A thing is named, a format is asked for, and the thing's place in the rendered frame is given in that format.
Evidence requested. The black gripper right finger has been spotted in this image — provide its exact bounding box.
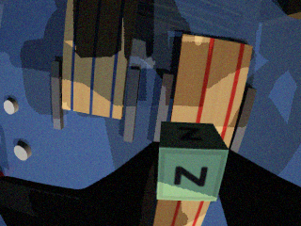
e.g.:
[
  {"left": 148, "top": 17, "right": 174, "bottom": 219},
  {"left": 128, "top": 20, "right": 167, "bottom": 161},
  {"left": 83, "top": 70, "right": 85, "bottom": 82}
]
[{"left": 218, "top": 148, "right": 301, "bottom": 226}]

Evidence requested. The tan strip with red stripes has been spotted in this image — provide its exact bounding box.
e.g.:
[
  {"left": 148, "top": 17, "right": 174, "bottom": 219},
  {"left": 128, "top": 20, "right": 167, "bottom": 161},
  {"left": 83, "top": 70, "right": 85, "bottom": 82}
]
[{"left": 153, "top": 34, "right": 252, "bottom": 226}]

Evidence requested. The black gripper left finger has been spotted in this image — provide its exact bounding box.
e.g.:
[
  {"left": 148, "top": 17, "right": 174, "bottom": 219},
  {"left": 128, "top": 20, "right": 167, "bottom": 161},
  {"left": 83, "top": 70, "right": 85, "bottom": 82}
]
[{"left": 0, "top": 142, "right": 159, "bottom": 226}]

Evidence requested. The green cube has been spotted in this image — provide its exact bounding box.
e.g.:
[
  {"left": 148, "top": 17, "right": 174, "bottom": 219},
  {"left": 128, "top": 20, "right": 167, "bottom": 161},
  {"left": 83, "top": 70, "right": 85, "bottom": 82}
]
[{"left": 157, "top": 121, "right": 229, "bottom": 202}]

